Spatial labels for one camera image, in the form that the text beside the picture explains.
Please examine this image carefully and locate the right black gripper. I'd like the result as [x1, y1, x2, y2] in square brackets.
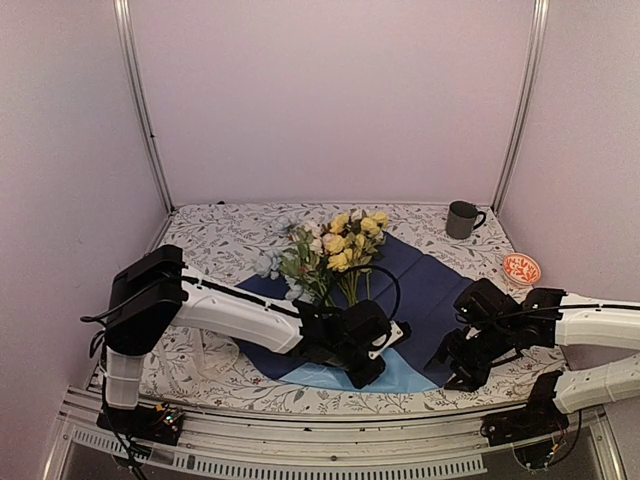
[426, 320, 514, 392]

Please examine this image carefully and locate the blue wrapping paper sheet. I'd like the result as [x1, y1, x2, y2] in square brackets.
[235, 234, 472, 394]

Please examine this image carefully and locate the white pink flower stem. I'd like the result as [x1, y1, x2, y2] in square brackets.
[280, 213, 355, 305]

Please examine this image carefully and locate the yellow flower stem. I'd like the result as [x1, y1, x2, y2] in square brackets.
[322, 209, 389, 306]

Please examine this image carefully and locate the blue hydrangea stem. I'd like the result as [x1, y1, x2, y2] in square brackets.
[254, 216, 327, 303]

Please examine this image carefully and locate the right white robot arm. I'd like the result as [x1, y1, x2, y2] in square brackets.
[432, 278, 639, 436]

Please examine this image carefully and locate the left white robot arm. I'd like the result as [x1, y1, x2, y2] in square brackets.
[92, 245, 404, 434]

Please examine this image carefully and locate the orange patterned bowl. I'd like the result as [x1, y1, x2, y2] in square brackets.
[502, 253, 542, 286]

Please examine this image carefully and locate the grey metal mug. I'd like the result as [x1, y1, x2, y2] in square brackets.
[445, 200, 487, 240]

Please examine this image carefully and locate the cream printed ribbon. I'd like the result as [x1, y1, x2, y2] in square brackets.
[156, 327, 239, 383]

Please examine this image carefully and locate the floral patterned table mat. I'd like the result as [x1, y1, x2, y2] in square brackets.
[140, 204, 566, 418]

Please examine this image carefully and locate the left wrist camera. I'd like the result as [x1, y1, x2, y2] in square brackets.
[367, 321, 412, 360]

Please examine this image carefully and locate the left black braided cable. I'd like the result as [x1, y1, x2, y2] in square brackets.
[319, 264, 402, 321]

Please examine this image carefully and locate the front aluminium rail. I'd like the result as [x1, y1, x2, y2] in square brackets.
[42, 384, 626, 480]

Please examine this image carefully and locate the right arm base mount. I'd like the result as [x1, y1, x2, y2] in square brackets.
[480, 402, 570, 471]

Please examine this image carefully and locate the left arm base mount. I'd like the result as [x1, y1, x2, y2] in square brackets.
[96, 403, 185, 446]

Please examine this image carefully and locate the right aluminium frame post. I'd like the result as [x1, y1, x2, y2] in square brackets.
[491, 0, 550, 217]

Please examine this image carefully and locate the aluminium frame post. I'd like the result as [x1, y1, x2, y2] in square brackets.
[491, 0, 550, 217]
[113, 0, 175, 213]

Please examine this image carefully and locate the left aluminium frame post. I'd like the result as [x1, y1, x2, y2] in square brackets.
[113, 0, 175, 213]

